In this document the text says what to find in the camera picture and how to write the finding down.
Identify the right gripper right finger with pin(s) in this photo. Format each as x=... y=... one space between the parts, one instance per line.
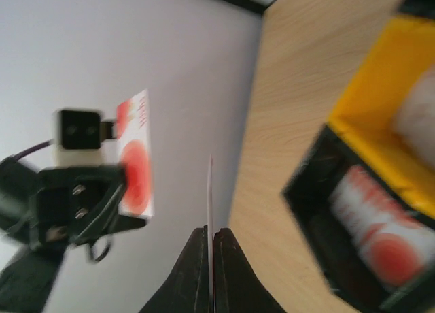
x=237 y=287

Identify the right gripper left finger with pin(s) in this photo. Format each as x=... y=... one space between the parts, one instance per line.
x=186 y=288

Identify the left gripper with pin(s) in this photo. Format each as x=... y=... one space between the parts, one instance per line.
x=79 y=206

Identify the white card seen edge-on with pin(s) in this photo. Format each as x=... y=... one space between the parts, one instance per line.
x=210 y=235

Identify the black bin with red cards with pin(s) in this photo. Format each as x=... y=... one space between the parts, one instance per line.
x=323 y=166

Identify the yellow bin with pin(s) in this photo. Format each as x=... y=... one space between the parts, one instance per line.
x=364 y=114

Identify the black bin with teal cards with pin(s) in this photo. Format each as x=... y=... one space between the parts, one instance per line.
x=418 y=8

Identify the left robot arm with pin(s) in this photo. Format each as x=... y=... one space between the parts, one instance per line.
x=28 y=278

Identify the white floral card stack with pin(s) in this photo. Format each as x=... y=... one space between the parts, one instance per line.
x=414 y=120

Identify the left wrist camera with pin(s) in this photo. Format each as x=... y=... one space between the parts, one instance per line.
x=78 y=135

